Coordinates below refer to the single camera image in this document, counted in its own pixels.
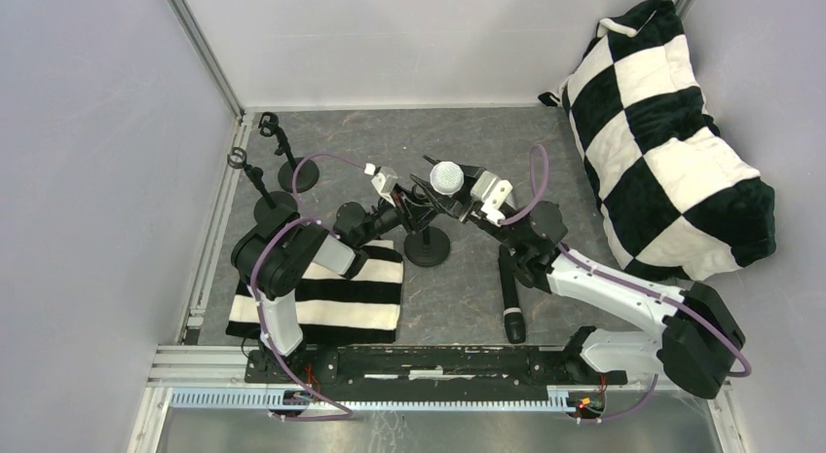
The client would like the black mic stand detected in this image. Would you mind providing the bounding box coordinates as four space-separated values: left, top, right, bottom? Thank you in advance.
226 147 297 224
258 112 319 193
403 205 451 268

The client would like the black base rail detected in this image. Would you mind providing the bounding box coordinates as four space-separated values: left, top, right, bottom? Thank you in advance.
244 343 627 405

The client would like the white microphone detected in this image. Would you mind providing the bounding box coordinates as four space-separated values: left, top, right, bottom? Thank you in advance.
430 161 465 196

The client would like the white cable duct strip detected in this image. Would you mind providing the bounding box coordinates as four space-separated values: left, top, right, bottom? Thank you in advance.
169 387 575 414

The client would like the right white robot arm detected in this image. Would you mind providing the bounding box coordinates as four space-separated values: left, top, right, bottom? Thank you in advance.
421 161 752 399

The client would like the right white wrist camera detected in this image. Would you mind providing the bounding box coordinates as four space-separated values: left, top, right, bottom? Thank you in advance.
470 170 516 226

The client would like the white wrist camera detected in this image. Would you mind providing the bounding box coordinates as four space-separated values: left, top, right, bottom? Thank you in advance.
363 163 397 203
470 170 516 226

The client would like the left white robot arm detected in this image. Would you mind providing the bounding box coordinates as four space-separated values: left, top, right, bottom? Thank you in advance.
231 164 436 357

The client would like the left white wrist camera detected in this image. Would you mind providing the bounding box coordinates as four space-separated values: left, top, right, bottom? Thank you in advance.
363 163 397 203

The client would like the black white checkered pillow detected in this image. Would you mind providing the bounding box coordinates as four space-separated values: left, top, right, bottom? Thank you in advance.
541 0 777 281

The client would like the black white striped cloth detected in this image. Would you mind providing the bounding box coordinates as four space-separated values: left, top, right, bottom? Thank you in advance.
226 240 404 353

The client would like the black microphone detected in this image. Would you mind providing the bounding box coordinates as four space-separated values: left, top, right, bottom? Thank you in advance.
498 245 527 344

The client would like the black mic stand back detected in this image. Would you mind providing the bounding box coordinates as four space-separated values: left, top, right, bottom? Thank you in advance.
258 112 319 193

